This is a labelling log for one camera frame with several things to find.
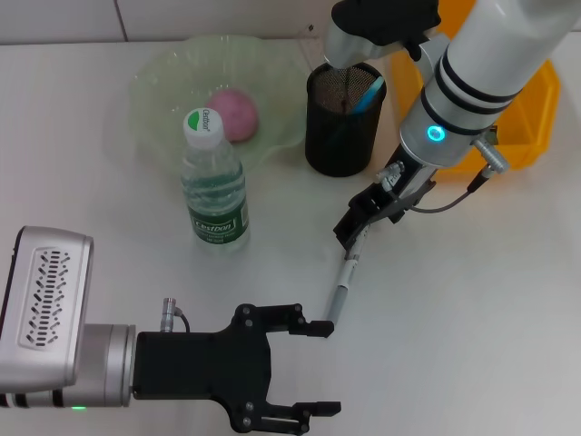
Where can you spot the black mesh pen holder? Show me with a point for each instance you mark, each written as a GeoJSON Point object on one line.
{"type": "Point", "coordinates": [336, 145]}

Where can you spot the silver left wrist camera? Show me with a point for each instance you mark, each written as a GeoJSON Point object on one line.
{"type": "Point", "coordinates": [45, 304]}

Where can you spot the pink peach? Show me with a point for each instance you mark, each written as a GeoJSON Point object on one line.
{"type": "Point", "coordinates": [240, 113]}

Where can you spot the clear green-label water bottle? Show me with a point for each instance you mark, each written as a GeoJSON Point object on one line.
{"type": "Point", "coordinates": [215, 191]}

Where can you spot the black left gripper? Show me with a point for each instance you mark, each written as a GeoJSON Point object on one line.
{"type": "Point", "coordinates": [199, 363]}

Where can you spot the green glass fruit plate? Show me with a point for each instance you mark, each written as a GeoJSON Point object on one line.
{"type": "Point", "coordinates": [154, 100]}

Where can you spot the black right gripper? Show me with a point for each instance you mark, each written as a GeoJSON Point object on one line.
{"type": "Point", "coordinates": [408, 186]}

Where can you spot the white grey ballpoint pen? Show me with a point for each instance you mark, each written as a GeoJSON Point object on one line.
{"type": "Point", "coordinates": [338, 295]}

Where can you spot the yellow plastic bin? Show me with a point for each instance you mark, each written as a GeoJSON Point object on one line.
{"type": "Point", "coordinates": [535, 113]}

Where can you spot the blue plastic scissors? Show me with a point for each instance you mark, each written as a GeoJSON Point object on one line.
{"type": "Point", "coordinates": [370, 95]}

